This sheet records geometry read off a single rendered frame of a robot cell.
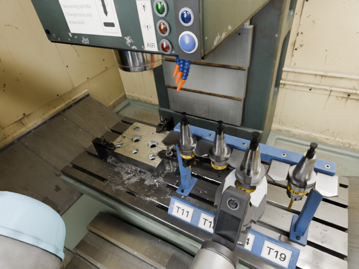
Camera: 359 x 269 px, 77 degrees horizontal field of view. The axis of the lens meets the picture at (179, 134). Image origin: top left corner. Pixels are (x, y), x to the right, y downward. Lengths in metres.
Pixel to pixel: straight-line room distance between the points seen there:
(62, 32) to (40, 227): 0.50
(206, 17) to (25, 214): 0.35
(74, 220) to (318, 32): 1.60
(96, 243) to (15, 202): 0.94
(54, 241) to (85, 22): 0.44
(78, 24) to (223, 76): 0.76
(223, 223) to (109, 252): 0.75
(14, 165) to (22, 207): 1.42
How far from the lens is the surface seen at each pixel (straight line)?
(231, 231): 0.45
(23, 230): 0.24
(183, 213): 0.89
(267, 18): 1.08
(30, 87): 1.72
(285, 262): 0.85
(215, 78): 1.19
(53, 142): 1.70
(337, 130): 1.70
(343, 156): 1.76
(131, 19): 0.48
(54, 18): 0.66
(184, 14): 0.41
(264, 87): 1.18
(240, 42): 1.08
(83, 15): 0.57
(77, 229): 1.38
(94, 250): 1.16
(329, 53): 1.47
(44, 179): 1.57
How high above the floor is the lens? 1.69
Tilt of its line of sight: 39 degrees down
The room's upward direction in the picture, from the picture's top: 7 degrees counter-clockwise
